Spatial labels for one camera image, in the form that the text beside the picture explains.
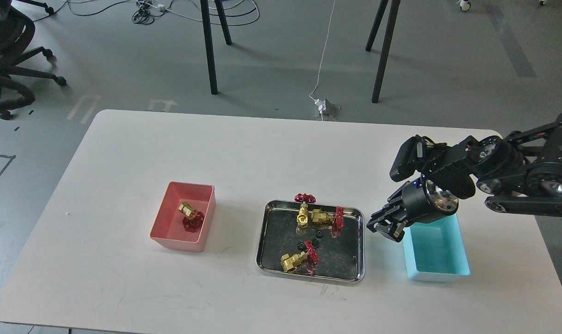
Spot stainless steel tray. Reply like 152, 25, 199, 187
256, 199, 364, 284

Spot black table leg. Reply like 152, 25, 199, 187
371, 0, 401, 103
199, 0, 219, 95
214, 0, 232, 45
364, 0, 389, 51

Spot white caster wheel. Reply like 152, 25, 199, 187
457, 0, 471, 12

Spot brass valve red handwheel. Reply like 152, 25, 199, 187
280, 240, 319, 275
294, 193, 316, 228
179, 202, 204, 233
311, 206, 345, 231

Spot white cable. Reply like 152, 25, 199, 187
309, 0, 336, 122

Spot floor power socket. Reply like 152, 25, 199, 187
313, 98, 340, 121

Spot black floor cables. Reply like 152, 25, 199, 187
12, 0, 260, 26

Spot pink plastic box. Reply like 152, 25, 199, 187
149, 181, 216, 252

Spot light blue plastic box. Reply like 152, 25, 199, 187
402, 214, 471, 283

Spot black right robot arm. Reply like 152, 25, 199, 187
366, 113, 562, 242

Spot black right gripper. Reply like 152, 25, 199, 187
366, 179, 459, 243

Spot black office chair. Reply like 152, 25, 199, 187
0, 0, 67, 120

